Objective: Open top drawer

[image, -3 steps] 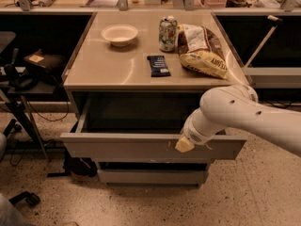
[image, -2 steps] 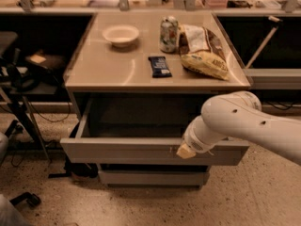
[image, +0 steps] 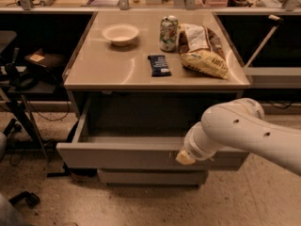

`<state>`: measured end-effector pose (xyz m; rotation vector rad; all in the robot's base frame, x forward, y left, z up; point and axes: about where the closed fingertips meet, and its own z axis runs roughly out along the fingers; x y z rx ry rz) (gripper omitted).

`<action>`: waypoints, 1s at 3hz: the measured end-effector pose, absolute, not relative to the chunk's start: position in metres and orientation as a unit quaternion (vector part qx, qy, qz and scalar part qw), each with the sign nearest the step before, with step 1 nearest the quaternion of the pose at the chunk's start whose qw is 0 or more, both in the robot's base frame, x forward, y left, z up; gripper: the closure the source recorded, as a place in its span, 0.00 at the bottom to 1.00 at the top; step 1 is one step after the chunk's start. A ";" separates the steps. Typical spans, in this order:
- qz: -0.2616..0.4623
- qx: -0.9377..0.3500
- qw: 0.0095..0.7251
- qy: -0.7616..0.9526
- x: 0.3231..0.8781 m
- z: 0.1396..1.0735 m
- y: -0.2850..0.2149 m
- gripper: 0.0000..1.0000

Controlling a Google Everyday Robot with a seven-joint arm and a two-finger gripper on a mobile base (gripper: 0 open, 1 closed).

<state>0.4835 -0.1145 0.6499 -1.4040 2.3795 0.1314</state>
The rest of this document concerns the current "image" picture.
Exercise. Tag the yellow brown chip bag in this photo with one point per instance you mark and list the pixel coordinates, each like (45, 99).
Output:
(201, 50)

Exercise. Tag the grey drawer cabinet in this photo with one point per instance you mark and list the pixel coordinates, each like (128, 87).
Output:
(104, 68)

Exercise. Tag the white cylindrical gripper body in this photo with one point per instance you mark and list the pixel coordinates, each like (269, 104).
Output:
(194, 149)

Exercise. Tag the white handled stick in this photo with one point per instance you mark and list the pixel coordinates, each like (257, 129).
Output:
(276, 22)

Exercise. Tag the green white soda can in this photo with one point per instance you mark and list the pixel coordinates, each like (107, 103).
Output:
(168, 33)

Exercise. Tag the grey drawer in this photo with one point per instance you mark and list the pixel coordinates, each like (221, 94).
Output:
(153, 177)
(140, 131)

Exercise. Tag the person leg in jeans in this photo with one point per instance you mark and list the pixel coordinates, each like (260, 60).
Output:
(9, 216)

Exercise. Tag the grey bottom drawer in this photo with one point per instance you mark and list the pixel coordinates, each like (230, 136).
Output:
(153, 177)

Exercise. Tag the black box with note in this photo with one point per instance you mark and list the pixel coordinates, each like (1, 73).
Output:
(40, 62)

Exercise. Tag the black backpack on floor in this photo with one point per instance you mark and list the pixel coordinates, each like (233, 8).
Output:
(76, 174)

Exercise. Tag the dark blue snack bar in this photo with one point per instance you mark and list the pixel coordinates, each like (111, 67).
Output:
(159, 66)

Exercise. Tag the black headphones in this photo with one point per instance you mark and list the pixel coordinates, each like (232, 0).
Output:
(20, 81)

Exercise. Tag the grey top drawer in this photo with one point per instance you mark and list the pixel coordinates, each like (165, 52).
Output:
(140, 131)

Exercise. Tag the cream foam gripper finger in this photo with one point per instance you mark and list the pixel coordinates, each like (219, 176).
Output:
(184, 158)

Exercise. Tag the white paper bowl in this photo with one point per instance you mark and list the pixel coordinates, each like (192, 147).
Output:
(120, 34)

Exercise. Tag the black floor caster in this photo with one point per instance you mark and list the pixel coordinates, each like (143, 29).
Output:
(31, 198)

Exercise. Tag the black side table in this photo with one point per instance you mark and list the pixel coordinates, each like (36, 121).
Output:
(23, 111)

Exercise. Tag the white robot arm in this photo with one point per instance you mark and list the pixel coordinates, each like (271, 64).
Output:
(240, 124)

